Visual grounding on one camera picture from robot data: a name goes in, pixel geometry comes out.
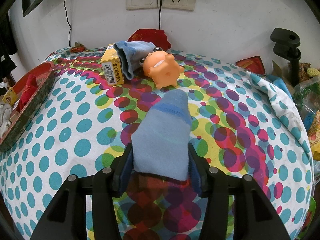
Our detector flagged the red packet right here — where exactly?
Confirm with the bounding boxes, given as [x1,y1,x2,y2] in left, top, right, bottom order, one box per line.
[235,56,265,75]

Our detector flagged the orange dinosaur toy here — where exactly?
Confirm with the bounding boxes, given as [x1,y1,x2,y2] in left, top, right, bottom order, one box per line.
[139,47,184,89]

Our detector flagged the red candy wrapper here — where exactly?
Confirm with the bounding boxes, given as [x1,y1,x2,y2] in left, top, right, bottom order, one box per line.
[71,42,86,53]

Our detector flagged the clear bag of toys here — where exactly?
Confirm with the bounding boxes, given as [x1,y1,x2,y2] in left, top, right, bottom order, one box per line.
[291,62,320,162]

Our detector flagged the blue sock far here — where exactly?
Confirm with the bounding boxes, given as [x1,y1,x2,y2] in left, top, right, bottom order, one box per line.
[113,41,155,80]

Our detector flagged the black clamp stand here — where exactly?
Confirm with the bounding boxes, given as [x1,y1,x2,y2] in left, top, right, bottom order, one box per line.
[270,28,301,87]

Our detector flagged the black cable on wall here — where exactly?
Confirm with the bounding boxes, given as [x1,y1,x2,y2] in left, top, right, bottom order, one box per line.
[63,0,73,48]

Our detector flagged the red embroidered cloth pouch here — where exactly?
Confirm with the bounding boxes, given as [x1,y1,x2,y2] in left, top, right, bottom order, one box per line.
[17,74,38,113]

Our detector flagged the light blue sock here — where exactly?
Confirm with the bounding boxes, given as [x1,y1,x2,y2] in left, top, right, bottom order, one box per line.
[131,89,191,181]

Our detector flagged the large white rolled sock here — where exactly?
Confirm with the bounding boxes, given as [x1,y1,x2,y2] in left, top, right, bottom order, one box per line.
[0,102,12,138]

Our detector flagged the polka dot bed sheet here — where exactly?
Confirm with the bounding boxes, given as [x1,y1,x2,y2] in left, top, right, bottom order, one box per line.
[1,49,313,239]

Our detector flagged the red round tray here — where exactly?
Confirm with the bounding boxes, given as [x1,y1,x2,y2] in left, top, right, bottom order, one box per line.
[1,62,55,152]

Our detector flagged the red pouch by wall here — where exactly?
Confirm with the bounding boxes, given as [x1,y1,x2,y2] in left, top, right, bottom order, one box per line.
[128,29,171,51]

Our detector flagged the yellow box with barcode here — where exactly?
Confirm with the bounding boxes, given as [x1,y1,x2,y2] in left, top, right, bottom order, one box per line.
[2,87,18,107]

